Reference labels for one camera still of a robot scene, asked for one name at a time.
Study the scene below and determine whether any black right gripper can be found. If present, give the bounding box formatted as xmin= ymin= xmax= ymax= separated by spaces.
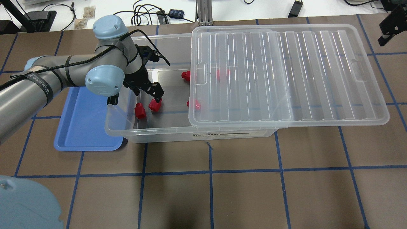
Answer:
xmin=378 ymin=0 xmax=407 ymax=47

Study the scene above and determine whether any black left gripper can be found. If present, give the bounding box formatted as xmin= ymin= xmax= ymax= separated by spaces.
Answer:
xmin=123 ymin=45 xmax=164 ymax=103

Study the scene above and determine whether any red block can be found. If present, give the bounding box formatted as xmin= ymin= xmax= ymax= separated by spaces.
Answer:
xmin=186 ymin=100 xmax=201 ymax=111
xmin=181 ymin=71 xmax=191 ymax=82
xmin=148 ymin=99 xmax=162 ymax=113
xmin=216 ymin=68 xmax=230 ymax=81
xmin=134 ymin=103 xmax=147 ymax=119

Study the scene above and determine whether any clear plastic box lid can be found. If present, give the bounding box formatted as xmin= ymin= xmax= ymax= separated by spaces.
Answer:
xmin=192 ymin=24 xmax=390 ymax=129

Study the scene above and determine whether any clear plastic storage box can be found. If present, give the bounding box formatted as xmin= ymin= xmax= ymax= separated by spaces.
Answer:
xmin=105 ymin=29 xmax=293 ymax=142

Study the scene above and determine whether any blue plastic tray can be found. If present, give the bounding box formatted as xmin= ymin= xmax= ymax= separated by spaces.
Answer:
xmin=54 ymin=87 xmax=123 ymax=152

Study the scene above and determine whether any black power adapter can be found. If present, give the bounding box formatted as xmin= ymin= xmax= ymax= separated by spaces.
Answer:
xmin=288 ymin=0 xmax=303 ymax=18

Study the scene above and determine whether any aluminium frame post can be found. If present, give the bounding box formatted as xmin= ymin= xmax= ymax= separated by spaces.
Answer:
xmin=195 ymin=0 xmax=213 ymax=26

